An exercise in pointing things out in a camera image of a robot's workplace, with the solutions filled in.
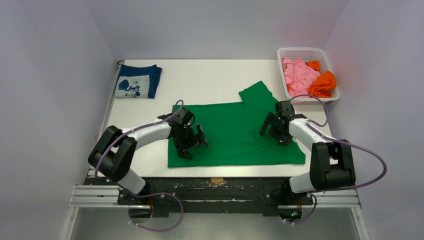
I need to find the aluminium rail frame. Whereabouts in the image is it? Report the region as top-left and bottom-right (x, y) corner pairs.
(61, 169), (369, 240)

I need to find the green t shirt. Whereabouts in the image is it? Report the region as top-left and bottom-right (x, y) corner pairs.
(167, 81), (306, 168)

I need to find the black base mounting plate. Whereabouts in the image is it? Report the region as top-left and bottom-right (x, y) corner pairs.
(117, 177), (315, 219)

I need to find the folded blue printed t shirt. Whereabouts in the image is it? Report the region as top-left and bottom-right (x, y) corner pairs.
(114, 64), (163, 99)

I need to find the pink t shirt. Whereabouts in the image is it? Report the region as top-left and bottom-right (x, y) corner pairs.
(281, 57), (321, 97)

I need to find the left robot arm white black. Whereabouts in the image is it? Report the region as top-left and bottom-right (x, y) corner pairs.
(87, 106), (209, 205)

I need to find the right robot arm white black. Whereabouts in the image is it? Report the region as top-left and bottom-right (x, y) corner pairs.
(259, 100), (356, 204)

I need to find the orange t shirt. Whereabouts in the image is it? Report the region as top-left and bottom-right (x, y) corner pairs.
(305, 60), (337, 98)

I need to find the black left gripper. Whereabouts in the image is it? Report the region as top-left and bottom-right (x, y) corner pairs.
(172, 124), (208, 160)

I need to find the brown tape piece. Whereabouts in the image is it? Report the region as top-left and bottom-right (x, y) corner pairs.
(210, 177), (225, 185)

